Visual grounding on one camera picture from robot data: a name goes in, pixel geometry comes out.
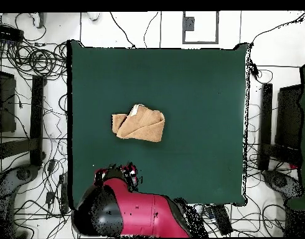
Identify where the tan terry towel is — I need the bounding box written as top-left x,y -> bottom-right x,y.
111,103 -> 166,143

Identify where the grey swivel chair base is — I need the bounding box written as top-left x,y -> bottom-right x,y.
0,164 -> 40,201
263,169 -> 304,200

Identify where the black power adapter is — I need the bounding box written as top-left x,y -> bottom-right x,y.
250,63 -> 260,78

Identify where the coiled black cable bundle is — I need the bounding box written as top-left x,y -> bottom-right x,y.
5,42 -> 68,81

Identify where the thin black floor cable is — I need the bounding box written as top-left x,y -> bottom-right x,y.
109,11 -> 136,49

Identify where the grey square floor frame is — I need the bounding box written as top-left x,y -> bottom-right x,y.
182,11 -> 220,45

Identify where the black network switch box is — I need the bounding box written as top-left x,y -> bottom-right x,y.
0,24 -> 24,42

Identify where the dark green table cloth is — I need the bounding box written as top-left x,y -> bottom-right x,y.
67,39 -> 250,211

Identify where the black metal stand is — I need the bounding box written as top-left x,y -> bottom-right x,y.
257,83 -> 304,172
0,69 -> 47,167

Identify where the black power strip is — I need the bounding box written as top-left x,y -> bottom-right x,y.
210,204 -> 233,236

